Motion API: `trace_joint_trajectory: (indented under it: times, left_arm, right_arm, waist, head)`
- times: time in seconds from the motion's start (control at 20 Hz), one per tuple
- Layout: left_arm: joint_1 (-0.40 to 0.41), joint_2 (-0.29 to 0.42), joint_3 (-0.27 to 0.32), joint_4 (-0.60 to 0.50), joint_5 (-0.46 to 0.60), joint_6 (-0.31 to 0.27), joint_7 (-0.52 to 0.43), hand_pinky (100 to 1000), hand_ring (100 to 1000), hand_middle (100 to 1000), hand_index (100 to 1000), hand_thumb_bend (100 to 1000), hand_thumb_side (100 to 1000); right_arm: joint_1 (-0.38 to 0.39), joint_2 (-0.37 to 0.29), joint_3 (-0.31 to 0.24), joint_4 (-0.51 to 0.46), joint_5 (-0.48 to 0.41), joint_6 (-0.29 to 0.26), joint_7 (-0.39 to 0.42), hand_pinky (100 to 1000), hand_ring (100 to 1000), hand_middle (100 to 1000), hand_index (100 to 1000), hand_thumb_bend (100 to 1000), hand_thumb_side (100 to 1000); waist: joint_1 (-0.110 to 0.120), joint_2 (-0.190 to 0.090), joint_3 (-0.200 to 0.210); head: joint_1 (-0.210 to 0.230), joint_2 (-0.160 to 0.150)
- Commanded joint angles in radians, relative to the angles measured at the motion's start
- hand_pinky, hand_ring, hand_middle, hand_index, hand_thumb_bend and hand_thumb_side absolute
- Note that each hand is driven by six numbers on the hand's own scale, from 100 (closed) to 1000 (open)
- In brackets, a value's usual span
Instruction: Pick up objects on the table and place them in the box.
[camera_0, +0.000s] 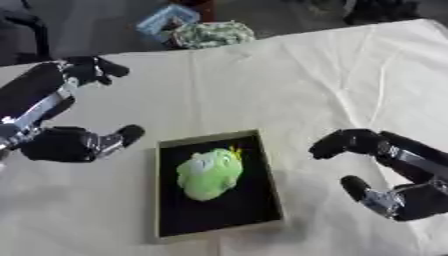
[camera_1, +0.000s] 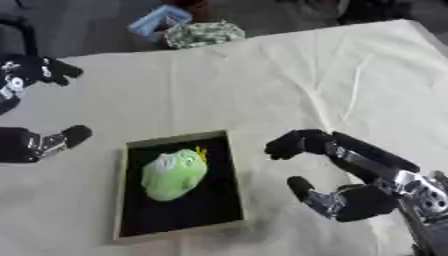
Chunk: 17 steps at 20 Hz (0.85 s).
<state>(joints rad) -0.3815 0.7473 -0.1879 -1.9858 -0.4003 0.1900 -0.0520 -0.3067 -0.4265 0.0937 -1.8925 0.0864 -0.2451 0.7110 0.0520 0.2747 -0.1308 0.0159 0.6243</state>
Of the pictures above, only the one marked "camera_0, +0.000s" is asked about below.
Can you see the blue plastic basket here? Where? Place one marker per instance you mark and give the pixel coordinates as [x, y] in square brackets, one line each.
[165, 22]

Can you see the tan box with black inside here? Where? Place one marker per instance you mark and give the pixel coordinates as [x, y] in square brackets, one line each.
[217, 186]

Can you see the black bag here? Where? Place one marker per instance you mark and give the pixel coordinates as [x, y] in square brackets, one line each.
[380, 10]

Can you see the green and white patterned bag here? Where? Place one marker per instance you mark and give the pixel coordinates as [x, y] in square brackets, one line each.
[212, 34]

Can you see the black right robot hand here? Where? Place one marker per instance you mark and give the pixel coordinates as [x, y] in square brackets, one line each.
[408, 160]

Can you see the green soft toy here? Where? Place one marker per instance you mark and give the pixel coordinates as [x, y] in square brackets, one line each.
[210, 174]

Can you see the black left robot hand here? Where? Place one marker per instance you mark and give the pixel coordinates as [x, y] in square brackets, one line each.
[52, 143]

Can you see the black chair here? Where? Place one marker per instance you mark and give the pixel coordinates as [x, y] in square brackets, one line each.
[25, 30]

